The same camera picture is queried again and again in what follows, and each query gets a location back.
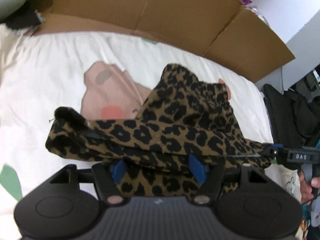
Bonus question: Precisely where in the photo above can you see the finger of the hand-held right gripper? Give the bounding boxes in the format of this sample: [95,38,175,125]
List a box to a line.
[260,143,284,157]

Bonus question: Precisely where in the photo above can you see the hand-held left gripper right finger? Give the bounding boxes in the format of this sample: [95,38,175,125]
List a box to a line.
[188,153,267,205]

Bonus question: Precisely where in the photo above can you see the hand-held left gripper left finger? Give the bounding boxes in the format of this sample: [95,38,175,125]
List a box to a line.
[49,159,127,204]

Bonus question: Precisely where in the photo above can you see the leopard print garment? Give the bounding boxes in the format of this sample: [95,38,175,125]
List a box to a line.
[45,64,274,198]

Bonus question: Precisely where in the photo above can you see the folded black clothes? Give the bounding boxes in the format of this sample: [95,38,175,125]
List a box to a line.
[263,84,313,150]

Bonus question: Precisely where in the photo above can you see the person's right hand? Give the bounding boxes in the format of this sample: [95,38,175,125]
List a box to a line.
[297,169,320,203]

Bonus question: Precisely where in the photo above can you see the black bag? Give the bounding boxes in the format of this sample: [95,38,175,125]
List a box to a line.
[285,70,320,145]

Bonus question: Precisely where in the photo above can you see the teal printed cloth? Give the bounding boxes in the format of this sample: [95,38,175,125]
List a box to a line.
[301,202,320,230]

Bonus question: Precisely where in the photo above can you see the cream bear printed blanket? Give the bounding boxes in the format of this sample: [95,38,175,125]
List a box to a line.
[0,26,304,240]

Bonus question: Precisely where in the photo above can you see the flat brown cardboard sheet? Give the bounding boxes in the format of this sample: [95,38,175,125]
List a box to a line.
[30,0,296,83]

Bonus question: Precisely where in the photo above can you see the small black cloth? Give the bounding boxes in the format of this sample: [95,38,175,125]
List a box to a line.
[6,4,47,34]

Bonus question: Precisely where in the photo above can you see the grey neck pillow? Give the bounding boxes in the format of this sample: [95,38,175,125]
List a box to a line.
[0,0,33,24]

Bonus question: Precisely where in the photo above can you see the white cable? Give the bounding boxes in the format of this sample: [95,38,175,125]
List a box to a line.
[280,66,287,92]

